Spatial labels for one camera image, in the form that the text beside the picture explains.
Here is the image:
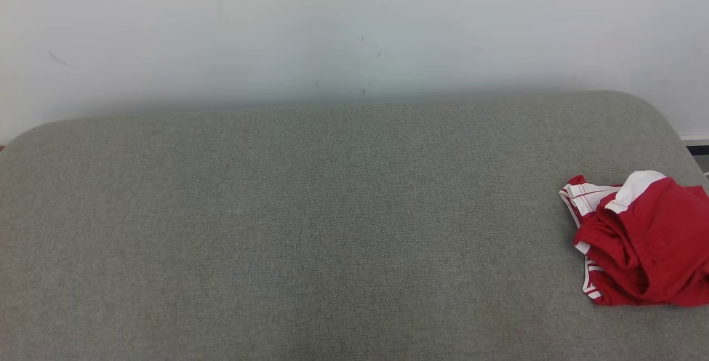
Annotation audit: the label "red basketball jersey number 23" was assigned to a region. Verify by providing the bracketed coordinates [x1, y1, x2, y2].
[558, 175, 624, 302]

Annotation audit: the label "red shorts with white stripe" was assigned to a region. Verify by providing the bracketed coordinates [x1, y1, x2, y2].
[573, 170, 709, 307]

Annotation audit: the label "grey fabric sofa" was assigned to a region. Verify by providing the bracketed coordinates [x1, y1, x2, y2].
[0, 90, 709, 361]

